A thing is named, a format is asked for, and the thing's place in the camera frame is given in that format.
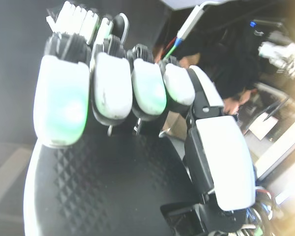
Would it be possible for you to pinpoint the white spare robot hand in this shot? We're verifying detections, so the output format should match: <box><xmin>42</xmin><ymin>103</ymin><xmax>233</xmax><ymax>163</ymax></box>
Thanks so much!
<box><xmin>258</xmin><ymin>40</ymin><xmax>295</xmax><ymax>77</ymax></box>

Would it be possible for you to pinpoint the white flat box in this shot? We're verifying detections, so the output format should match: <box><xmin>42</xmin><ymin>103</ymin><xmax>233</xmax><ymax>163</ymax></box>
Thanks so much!
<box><xmin>248</xmin><ymin>112</ymin><xmax>278</xmax><ymax>141</ymax></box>

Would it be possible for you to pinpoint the person in black clothes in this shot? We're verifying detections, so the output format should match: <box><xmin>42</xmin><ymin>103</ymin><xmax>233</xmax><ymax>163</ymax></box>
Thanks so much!
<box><xmin>179</xmin><ymin>24</ymin><xmax>261</xmax><ymax>104</ymax></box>

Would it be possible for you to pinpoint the grey cable adapter blue tip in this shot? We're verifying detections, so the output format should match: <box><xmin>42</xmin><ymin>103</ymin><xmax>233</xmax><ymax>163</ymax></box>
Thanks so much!
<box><xmin>176</xmin><ymin>2</ymin><xmax>208</xmax><ymax>42</ymax></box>

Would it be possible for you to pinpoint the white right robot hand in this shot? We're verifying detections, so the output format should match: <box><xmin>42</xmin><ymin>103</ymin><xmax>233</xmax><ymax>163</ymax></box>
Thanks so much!
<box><xmin>23</xmin><ymin>31</ymin><xmax>258</xmax><ymax>236</ymax></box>

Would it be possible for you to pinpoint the thin green wire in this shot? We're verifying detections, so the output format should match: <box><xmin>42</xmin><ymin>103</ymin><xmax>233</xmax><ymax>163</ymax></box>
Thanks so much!
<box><xmin>162</xmin><ymin>40</ymin><xmax>180</xmax><ymax>60</ymax></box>

